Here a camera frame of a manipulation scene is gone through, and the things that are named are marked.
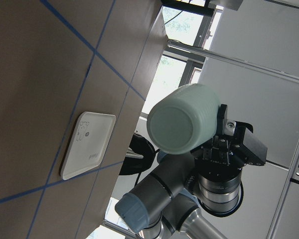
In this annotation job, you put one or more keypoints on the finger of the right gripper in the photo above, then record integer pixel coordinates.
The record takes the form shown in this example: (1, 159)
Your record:
(225, 126)

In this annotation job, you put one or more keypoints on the cream rabbit tray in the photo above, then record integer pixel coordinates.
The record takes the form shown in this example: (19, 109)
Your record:
(88, 143)

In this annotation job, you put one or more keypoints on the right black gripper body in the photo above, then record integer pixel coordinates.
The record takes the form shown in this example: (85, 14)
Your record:
(225, 153)

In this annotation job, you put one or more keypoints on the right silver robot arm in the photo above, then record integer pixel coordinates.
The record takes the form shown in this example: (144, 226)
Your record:
(174, 195)

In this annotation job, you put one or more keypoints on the pale green cup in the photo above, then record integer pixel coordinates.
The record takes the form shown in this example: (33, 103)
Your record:
(184, 119)

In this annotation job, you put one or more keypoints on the aluminium cage frame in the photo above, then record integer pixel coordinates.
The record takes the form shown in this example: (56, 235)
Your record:
(269, 100)

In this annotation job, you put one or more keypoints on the black office chair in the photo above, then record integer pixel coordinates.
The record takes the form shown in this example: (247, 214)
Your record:
(144, 154)

